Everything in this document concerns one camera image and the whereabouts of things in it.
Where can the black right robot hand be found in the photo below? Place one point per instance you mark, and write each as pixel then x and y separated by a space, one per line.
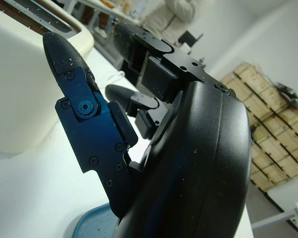
pixel 188 161

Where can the person in cream sweater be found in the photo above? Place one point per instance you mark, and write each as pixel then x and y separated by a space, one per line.
pixel 169 19

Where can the white two-slot toaster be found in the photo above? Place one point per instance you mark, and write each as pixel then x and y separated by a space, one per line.
pixel 20 86

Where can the blue plastic tray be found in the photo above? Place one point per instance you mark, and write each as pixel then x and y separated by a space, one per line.
pixel 94 223

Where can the black metal trolley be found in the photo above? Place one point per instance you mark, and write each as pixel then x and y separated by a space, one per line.
pixel 288 90

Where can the black monitor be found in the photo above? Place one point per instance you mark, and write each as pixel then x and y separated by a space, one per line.
pixel 188 38

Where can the white desk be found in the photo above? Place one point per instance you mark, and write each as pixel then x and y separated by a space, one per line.
pixel 101 6

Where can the white metal table frame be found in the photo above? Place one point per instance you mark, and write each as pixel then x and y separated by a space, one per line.
pixel 275 217

